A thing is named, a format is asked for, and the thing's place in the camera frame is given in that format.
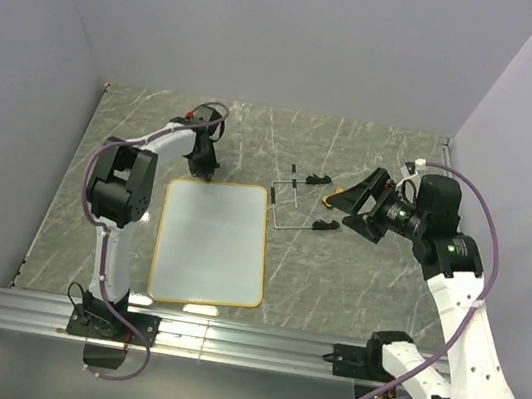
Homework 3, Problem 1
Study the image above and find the aluminium right side rail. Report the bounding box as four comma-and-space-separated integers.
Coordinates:
407, 135, 516, 359

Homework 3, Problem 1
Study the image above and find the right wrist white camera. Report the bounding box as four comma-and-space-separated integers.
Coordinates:
396, 158, 427, 205

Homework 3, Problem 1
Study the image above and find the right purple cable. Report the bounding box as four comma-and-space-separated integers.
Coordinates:
313, 148, 514, 399

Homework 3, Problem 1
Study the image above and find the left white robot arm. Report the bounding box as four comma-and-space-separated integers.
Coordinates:
76, 101, 230, 339

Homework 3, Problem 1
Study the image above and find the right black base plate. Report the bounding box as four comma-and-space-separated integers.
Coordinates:
322, 343, 393, 383

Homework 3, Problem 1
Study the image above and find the yellow whiteboard eraser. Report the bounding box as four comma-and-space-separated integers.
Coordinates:
322, 195, 336, 210

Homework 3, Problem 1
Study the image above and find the aluminium rail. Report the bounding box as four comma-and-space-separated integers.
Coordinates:
407, 135, 516, 359
0, 283, 509, 399

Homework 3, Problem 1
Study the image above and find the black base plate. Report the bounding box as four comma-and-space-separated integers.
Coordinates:
322, 343, 393, 383
65, 305, 161, 346

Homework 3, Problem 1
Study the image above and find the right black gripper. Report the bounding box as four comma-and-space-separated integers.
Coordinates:
320, 159, 435, 251

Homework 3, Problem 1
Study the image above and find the yellow framed whiteboard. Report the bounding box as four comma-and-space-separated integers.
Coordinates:
146, 179, 268, 309

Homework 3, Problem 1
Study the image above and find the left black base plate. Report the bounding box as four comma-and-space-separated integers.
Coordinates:
65, 305, 161, 346

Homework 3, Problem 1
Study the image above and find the wire whiteboard stand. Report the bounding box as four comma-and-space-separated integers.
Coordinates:
269, 163, 341, 232

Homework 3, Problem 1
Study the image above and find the aluminium front rail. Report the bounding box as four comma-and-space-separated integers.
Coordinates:
0, 283, 509, 399

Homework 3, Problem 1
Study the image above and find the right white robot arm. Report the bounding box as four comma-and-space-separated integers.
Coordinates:
327, 168, 515, 399

